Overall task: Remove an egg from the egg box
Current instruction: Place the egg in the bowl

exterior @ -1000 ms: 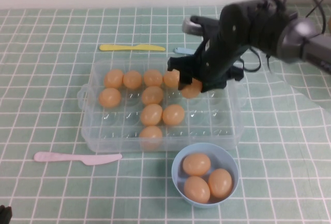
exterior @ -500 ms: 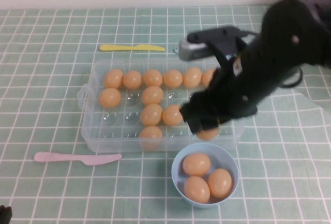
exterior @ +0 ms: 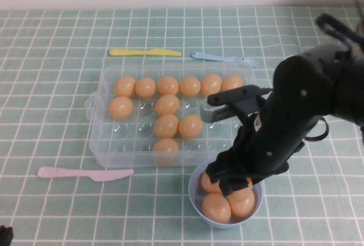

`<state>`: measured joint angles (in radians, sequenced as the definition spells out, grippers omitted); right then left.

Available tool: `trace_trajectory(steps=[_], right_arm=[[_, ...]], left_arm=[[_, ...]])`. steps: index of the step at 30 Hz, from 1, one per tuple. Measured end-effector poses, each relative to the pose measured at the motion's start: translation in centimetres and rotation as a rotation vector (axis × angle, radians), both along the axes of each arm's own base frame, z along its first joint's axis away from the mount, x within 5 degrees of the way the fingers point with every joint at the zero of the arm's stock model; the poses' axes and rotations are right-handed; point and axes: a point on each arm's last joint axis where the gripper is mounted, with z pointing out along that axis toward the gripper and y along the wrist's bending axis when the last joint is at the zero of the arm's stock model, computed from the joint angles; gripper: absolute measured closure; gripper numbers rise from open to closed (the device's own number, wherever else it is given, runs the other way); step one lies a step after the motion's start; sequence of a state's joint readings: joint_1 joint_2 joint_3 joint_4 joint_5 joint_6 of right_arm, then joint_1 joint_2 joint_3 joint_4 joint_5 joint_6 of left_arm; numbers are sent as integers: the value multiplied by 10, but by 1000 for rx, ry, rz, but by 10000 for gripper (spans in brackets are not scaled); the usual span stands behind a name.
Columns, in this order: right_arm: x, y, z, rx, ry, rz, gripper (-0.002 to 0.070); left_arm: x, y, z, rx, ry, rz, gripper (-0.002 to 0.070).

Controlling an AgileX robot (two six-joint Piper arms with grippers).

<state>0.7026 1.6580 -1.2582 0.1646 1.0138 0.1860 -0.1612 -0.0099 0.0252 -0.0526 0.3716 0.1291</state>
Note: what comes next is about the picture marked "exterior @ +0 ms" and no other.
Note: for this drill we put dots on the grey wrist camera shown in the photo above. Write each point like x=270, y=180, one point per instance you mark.
x=216, y=113

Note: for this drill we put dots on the transparent plastic egg box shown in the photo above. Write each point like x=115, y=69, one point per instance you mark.
x=128, y=143

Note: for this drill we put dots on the light blue plastic fork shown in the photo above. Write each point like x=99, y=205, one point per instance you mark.
x=216, y=58

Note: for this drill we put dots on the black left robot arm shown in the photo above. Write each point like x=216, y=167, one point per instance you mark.
x=5, y=236

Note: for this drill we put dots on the pink plastic knife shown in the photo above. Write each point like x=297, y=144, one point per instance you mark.
x=85, y=174

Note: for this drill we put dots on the black camera bracket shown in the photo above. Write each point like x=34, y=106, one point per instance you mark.
x=236, y=94

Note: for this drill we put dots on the yellow plastic knife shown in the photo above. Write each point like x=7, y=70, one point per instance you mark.
x=142, y=53

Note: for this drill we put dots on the light blue bowl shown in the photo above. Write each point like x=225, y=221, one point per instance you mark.
x=196, y=200

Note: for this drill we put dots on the green checked tablecloth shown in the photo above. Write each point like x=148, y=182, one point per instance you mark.
x=57, y=115

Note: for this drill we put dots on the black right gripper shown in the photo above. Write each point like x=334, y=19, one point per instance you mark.
x=247, y=155

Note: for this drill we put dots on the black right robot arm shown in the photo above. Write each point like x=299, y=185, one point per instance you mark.
x=298, y=92

